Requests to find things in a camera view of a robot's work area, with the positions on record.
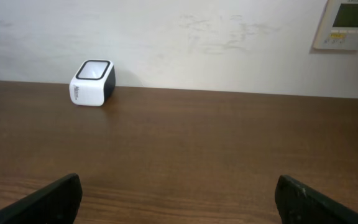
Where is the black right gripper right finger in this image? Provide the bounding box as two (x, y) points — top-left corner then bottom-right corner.
(275, 175), (358, 224)

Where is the beige wall control panel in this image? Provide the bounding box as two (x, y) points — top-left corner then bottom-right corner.
(313, 0), (358, 50)

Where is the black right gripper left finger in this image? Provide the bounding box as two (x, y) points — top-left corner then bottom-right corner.
(0, 174), (83, 224)

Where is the white barcode scanner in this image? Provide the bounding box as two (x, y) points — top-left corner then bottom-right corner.
(69, 59), (116, 106)

